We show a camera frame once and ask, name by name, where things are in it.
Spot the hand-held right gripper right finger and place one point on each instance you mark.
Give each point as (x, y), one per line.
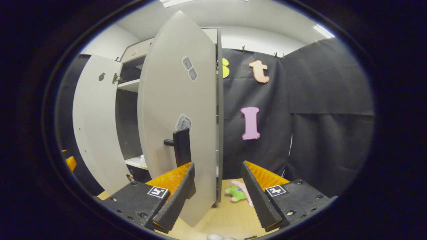
(258, 196)

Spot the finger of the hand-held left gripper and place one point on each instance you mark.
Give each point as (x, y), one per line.
(70, 162)

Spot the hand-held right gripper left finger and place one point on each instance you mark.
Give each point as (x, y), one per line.
(176, 200)

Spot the grey shoe cabinet door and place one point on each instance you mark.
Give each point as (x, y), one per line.
(170, 100)
(96, 126)

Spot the white shoe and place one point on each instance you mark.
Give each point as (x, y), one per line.
(143, 162)

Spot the grey shoe cabinet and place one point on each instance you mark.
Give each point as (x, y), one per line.
(128, 123)

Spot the green and pink plush toy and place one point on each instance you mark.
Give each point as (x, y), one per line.
(237, 192)

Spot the small ceiling light panel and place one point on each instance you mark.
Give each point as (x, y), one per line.
(323, 31)

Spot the large ceiling light panel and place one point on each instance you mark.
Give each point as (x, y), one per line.
(186, 2)

